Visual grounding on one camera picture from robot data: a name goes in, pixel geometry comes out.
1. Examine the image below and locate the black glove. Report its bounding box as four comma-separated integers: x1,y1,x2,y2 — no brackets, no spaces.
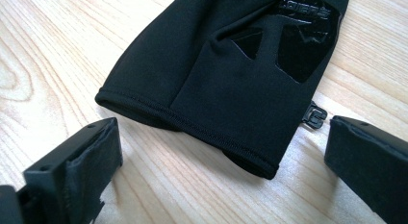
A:
94,0,350,181

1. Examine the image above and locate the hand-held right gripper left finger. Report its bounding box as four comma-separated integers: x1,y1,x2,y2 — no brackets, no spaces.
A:
22,117,124,224

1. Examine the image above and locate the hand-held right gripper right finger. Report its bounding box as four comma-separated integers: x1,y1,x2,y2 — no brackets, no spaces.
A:
323,114,408,224

